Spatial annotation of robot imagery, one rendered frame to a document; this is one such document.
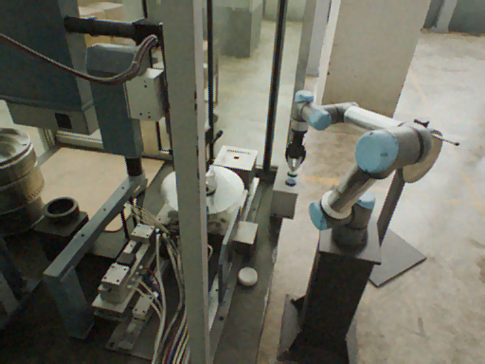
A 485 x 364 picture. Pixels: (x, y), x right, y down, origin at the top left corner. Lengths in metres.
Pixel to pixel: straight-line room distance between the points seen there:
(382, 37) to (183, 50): 3.91
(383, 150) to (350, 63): 3.31
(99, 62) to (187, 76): 0.58
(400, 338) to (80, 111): 1.94
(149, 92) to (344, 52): 3.43
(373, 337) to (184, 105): 1.92
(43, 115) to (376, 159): 1.03
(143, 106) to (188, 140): 0.51
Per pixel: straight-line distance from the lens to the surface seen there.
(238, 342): 1.20
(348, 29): 4.18
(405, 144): 1.06
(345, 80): 4.34
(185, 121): 0.49
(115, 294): 1.21
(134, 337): 1.22
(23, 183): 1.53
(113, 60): 1.00
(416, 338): 2.32
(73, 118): 1.23
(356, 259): 1.50
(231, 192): 1.37
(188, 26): 0.44
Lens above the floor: 1.79
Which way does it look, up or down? 36 degrees down
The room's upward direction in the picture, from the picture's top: 3 degrees clockwise
